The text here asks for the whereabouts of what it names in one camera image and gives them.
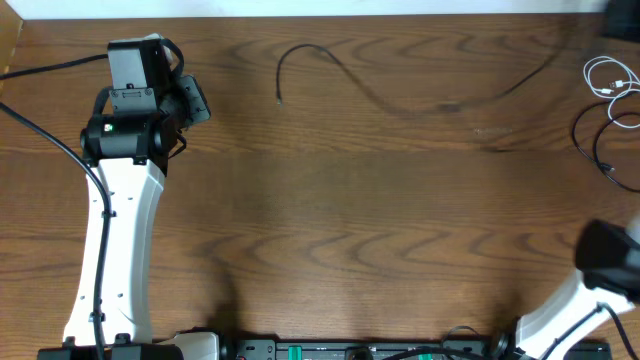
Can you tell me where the white USB cable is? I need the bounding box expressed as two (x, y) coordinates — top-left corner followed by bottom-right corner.
(582, 54), (640, 129)

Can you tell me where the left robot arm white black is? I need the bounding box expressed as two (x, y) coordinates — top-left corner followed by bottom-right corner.
(63, 34), (211, 346)

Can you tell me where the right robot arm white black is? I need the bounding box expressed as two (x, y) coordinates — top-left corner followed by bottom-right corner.
(491, 55), (639, 359)

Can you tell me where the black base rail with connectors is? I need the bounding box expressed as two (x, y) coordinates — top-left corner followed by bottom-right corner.
(37, 327), (614, 360)

